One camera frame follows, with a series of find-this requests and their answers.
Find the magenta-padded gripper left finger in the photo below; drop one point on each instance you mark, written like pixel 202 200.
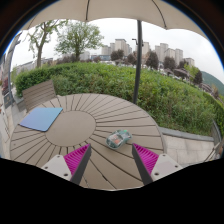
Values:
pixel 76 160

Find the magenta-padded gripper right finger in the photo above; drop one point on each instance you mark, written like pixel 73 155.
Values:
pixel 146 160

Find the transparent computer mouse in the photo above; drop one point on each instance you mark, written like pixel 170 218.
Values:
pixel 118 139

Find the blue mouse pad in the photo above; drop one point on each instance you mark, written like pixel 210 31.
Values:
pixel 40 119

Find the brown slatted chair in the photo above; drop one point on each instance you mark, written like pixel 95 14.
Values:
pixel 38 94

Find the green hedge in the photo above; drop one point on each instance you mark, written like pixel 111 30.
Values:
pixel 100 80

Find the thin leaning tree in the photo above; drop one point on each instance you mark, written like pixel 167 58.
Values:
pixel 40 50

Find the group of apartment buildings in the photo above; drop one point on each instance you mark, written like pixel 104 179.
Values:
pixel 120 45

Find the round leafy tree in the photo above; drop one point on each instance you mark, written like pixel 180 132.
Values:
pixel 78 36

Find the beige patio umbrella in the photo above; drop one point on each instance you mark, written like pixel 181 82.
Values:
pixel 116 8

